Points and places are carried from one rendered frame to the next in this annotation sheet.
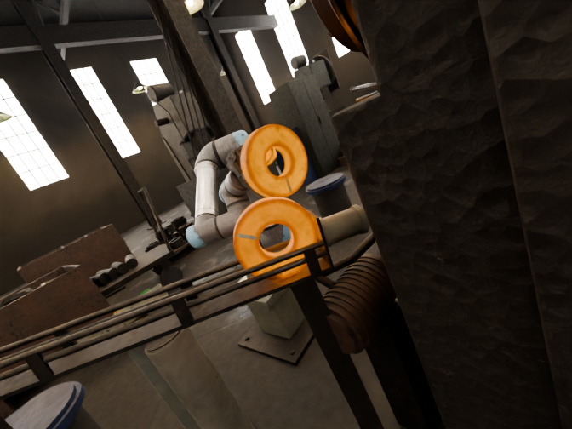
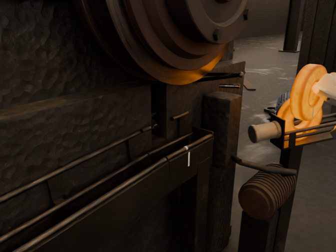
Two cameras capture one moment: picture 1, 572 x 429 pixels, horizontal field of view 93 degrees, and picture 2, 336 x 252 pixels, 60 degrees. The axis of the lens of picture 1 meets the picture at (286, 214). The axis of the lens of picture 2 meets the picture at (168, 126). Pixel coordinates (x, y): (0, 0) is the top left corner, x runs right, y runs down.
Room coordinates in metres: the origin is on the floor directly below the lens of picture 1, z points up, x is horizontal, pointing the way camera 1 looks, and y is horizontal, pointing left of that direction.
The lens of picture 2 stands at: (1.32, -0.56, 1.03)
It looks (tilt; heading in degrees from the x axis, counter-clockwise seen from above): 21 degrees down; 170
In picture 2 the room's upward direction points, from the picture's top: straight up
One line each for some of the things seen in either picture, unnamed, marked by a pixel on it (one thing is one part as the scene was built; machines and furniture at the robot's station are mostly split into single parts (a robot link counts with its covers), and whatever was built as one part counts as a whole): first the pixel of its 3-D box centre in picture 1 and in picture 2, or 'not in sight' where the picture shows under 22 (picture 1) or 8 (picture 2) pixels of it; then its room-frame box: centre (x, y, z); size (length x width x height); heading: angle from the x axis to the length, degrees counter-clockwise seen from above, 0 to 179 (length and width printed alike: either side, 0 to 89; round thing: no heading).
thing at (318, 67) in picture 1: (320, 97); not in sight; (8.63, -2.44, 1.36); 1.37 x 1.17 x 2.71; 29
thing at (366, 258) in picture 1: (385, 363); (261, 236); (0.54, -0.07, 0.27); 0.22 x 0.13 x 0.53; 129
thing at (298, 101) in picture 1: (310, 129); not in sight; (4.59, -0.95, 0.75); 0.70 x 0.48 x 1.50; 129
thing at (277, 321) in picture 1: (277, 304); not in sight; (1.21, 0.23, 0.13); 0.40 x 0.40 x 0.26; 45
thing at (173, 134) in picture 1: (198, 143); not in sight; (6.30, 1.08, 1.42); 1.43 x 1.22 x 2.85; 44
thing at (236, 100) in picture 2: not in sight; (219, 129); (0.48, -0.24, 0.68); 0.11 x 0.08 x 0.24; 39
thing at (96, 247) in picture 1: (82, 268); not in sight; (3.63, 2.78, 0.38); 1.03 x 0.83 x 0.75; 132
